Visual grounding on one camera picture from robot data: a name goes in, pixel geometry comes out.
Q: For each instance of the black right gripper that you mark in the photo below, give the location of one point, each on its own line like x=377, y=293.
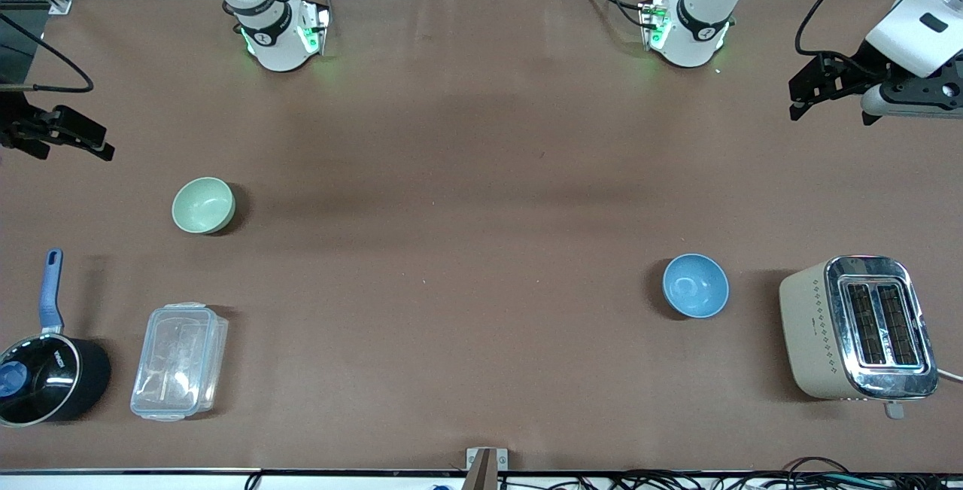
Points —
x=15, y=123

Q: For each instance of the light green bowl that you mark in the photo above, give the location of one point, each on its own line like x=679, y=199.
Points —
x=202, y=205

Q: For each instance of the beige and chrome toaster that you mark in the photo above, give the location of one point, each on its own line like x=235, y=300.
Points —
x=816, y=332

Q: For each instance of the glass lid with blue knob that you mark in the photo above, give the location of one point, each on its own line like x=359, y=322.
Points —
x=41, y=381

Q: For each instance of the brown wooden post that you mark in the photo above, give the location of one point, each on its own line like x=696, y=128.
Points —
x=481, y=475

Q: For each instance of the clear plastic lidded container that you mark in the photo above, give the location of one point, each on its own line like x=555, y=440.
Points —
x=177, y=362

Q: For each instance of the brown table cloth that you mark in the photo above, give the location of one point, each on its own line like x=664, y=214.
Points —
x=481, y=249

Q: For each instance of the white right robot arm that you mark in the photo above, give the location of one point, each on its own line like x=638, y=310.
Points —
x=274, y=31

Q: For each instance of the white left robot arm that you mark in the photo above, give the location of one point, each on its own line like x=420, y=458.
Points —
x=700, y=23

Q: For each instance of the blue bowl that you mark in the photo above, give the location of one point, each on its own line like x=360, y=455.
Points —
x=694, y=287

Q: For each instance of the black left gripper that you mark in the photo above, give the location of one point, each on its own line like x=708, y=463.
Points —
x=859, y=67

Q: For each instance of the metal table edge bracket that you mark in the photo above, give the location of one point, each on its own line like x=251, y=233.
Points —
x=487, y=456

